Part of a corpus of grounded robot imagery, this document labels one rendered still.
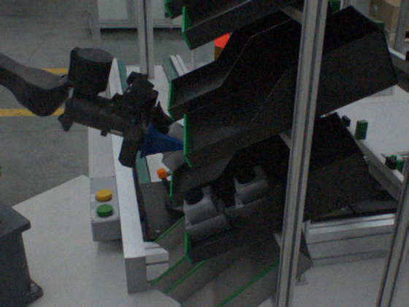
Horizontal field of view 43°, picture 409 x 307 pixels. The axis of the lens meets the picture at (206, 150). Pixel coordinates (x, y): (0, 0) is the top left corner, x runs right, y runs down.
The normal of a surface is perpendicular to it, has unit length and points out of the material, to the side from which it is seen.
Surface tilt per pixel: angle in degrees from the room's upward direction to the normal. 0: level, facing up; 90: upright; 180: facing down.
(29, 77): 19
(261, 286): 90
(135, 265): 90
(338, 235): 90
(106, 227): 90
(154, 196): 0
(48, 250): 0
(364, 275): 0
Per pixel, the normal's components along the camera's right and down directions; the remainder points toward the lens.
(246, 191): 0.04, 0.47
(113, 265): 0.01, -0.88
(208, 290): -0.70, -0.62
